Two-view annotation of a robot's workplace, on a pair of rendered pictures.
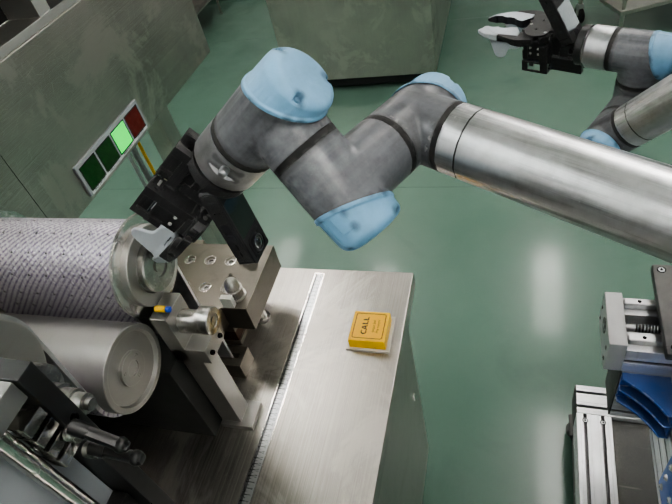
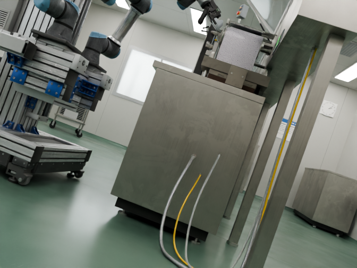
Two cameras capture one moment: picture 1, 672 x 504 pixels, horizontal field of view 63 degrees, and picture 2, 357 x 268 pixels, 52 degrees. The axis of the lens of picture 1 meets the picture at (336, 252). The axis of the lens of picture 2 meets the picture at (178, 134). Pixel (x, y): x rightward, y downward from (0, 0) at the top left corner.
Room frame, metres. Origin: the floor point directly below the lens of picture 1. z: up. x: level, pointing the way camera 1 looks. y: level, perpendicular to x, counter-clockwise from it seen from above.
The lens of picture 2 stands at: (2.84, -0.52, 0.50)
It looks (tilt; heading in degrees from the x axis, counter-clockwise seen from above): 1 degrees up; 162
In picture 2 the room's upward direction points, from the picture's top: 20 degrees clockwise
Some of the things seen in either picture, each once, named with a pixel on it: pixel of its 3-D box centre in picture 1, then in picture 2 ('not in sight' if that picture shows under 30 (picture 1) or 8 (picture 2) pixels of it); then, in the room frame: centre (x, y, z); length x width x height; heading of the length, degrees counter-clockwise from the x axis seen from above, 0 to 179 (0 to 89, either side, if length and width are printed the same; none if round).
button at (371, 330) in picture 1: (370, 329); not in sight; (0.64, -0.02, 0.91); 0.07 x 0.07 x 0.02; 66
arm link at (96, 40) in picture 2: not in sight; (96, 41); (0.09, -0.45, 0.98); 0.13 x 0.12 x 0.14; 128
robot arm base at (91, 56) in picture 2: not in sight; (90, 56); (0.09, -0.46, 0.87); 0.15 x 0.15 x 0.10
